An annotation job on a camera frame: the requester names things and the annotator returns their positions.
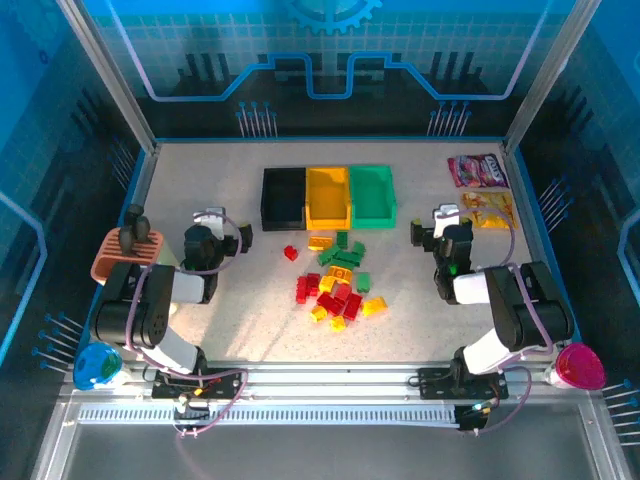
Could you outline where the green plastic bin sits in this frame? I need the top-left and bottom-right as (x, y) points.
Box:
(348, 164), (399, 230)

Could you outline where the blue lidded cup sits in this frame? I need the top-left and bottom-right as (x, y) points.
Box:
(73, 342), (125, 391)

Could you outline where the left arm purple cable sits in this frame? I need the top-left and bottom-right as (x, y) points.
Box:
(123, 212), (250, 440)

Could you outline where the grey metal front panel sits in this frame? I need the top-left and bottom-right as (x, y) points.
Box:
(29, 399), (631, 480)

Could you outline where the slotted grey cable duct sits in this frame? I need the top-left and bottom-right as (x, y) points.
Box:
(77, 404), (461, 427)

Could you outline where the aluminium frame post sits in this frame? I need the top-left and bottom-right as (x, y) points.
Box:
(502, 0), (605, 155)
(54, 0), (161, 156)

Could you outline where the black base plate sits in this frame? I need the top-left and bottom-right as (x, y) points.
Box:
(151, 367), (250, 401)
(417, 366), (510, 401)

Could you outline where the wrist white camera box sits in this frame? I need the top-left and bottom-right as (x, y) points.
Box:
(192, 207), (225, 234)
(432, 203), (461, 236)

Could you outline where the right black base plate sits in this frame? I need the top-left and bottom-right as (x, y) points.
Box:
(417, 366), (510, 401)

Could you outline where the aluminium front rail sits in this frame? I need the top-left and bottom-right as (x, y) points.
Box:
(59, 362), (601, 406)

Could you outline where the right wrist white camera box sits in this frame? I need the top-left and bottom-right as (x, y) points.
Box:
(432, 203), (461, 236)

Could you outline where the pink cream knife block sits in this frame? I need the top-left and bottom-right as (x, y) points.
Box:
(89, 227), (180, 287)

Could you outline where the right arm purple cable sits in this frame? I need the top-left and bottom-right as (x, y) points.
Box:
(452, 208), (556, 437)

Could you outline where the aluminium side rail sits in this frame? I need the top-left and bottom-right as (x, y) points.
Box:
(82, 144), (161, 351)
(503, 148), (581, 346)

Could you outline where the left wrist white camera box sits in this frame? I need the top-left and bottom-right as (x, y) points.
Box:
(192, 207), (225, 234)

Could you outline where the pink lidded cup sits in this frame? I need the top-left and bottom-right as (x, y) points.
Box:
(544, 342), (606, 391)

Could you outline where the black plastic bin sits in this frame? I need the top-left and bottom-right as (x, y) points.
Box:
(261, 167), (308, 232)

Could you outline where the yellow plastic bin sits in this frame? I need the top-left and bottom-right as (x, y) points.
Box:
(304, 166), (354, 231)

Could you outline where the black controller box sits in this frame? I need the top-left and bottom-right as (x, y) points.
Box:
(457, 402), (496, 434)
(172, 399), (211, 427)

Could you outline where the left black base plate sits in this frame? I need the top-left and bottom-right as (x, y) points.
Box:
(151, 367), (250, 401)

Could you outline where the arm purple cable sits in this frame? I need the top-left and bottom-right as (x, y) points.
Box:
(452, 208), (556, 437)
(123, 212), (250, 440)

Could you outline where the yellow snack bag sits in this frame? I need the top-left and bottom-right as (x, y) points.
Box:
(459, 190), (519, 231)

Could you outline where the purple candy bag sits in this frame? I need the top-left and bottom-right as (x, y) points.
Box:
(446, 153), (511, 190)

